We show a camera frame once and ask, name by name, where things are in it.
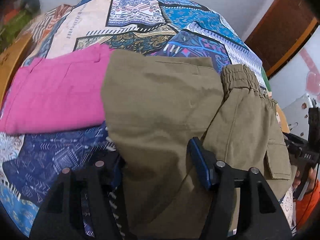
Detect olive khaki cargo pants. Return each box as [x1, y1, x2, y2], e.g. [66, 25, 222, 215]
[101, 49, 297, 239]

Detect green cloth bundle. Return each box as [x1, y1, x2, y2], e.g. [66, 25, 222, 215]
[1, 9, 33, 53]

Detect brown cardboard box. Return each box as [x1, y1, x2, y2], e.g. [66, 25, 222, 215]
[0, 32, 34, 106]

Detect person's right hand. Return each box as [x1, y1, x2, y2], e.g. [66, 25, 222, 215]
[292, 168, 317, 201]

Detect white appliance with stickers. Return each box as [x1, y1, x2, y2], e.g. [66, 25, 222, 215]
[283, 93, 318, 140]

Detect pink folded garment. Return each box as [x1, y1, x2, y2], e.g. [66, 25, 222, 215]
[1, 44, 113, 134]

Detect pink heart wall decoration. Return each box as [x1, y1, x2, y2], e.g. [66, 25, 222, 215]
[299, 48, 319, 97]

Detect brown wooden door frame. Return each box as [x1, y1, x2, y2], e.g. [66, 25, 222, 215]
[245, 0, 319, 77]

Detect blue patchwork bedspread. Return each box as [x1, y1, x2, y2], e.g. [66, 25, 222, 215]
[0, 0, 296, 238]

